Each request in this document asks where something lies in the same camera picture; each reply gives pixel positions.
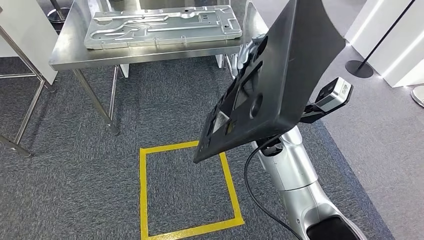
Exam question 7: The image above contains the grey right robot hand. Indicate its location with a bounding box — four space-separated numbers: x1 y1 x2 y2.
230 34 269 80

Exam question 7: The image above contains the black plastic plate bracket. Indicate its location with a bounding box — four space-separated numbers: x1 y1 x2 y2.
193 0 347 164

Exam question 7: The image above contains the stainless steel workbench table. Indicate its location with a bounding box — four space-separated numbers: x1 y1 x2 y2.
48 0 270 136

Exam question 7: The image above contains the embossed aluminium plate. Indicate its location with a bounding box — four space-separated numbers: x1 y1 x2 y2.
83 4 243 51

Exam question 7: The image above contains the white display plinth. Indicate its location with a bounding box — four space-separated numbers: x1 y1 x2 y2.
344 0 424 89

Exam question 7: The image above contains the white box cabinet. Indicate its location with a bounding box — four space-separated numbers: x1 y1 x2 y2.
0 0 60 86

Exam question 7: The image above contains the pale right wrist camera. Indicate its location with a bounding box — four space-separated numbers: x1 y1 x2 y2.
312 76 354 114

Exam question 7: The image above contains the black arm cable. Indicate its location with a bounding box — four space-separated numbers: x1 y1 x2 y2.
244 134 304 240

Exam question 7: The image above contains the silver stanchion post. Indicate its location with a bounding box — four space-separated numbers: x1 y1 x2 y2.
46 0 72 24
410 85 424 109

